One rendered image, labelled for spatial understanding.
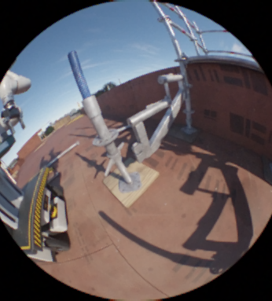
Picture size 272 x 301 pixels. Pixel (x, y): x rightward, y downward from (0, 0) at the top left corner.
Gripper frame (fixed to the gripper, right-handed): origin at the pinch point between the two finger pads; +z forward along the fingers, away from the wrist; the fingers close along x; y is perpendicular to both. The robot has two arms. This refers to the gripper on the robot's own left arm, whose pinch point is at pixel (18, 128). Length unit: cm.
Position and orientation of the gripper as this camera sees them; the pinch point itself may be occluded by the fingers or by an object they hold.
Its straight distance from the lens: 70.5
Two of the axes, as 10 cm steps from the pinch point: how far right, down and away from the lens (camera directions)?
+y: 8.0, -5.2, 3.0
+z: 2.7, 7.6, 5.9
